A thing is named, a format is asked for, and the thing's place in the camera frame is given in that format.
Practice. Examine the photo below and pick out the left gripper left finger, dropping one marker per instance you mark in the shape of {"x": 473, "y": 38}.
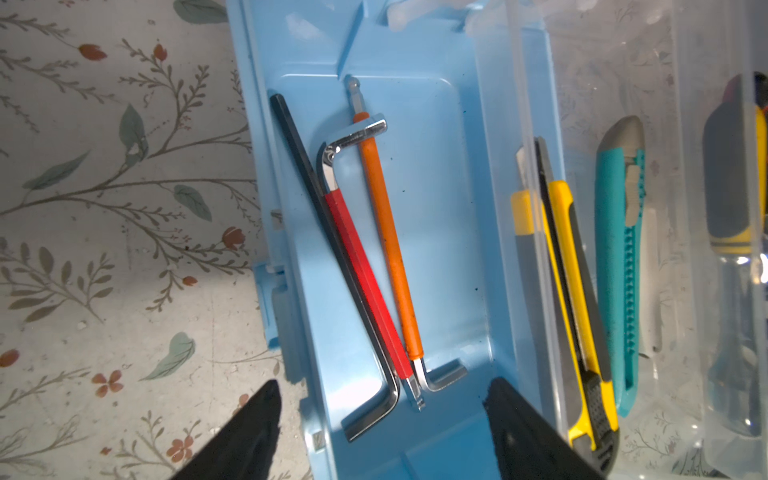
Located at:
{"x": 246, "y": 445}

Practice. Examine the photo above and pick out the blue plastic tool box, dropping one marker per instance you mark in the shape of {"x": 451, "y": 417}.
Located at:
{"x": 463, "y": 85}

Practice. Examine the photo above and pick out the yellow black screwdriver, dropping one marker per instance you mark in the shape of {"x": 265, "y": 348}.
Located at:
{"x": 733, "y": 376}

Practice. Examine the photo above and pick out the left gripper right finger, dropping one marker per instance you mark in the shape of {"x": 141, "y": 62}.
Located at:
{"x": 525, "y": 444}

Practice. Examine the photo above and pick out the yellow black utility knife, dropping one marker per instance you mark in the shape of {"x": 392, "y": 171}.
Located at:
{"x": 555, "y": 274}

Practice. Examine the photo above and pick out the teal utility knife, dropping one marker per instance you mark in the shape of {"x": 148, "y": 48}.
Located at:
{"x": 619, "y": 205}

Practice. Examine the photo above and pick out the red pen screwdriver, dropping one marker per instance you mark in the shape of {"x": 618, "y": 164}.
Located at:
{"x": 349, "y": 137}

